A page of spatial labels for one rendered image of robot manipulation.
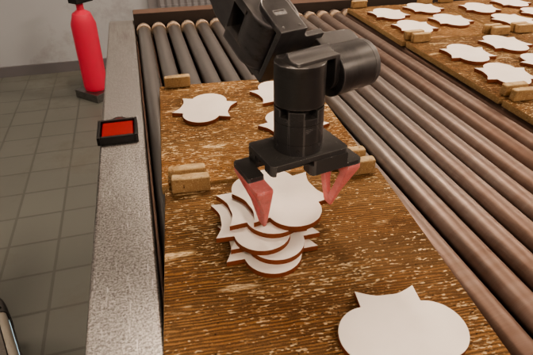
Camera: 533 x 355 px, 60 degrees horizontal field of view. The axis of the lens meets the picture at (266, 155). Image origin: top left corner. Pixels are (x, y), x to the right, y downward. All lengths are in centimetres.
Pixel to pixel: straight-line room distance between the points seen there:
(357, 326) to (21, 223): 201
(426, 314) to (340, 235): 16
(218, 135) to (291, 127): 38
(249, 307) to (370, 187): 30
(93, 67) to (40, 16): 77
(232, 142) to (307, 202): 27
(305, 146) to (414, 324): 22
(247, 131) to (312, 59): 41
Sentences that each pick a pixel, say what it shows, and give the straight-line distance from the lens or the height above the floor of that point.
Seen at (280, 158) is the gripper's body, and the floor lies 108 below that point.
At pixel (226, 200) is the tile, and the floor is 97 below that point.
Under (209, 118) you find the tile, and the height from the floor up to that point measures 94.
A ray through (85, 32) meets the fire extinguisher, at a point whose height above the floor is 47.
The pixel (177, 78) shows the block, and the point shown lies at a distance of 108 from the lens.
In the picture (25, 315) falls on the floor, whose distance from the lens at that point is 196.
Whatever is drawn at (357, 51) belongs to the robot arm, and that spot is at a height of 119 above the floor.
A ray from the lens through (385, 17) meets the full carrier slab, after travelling 166.
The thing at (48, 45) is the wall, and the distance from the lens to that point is 406.
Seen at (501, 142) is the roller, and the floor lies 91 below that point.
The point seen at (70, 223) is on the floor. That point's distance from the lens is 230.
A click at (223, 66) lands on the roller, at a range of 126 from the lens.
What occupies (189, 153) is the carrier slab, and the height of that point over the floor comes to 94.
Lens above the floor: 135
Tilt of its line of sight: 31 degrees down
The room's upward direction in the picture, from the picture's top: straight up
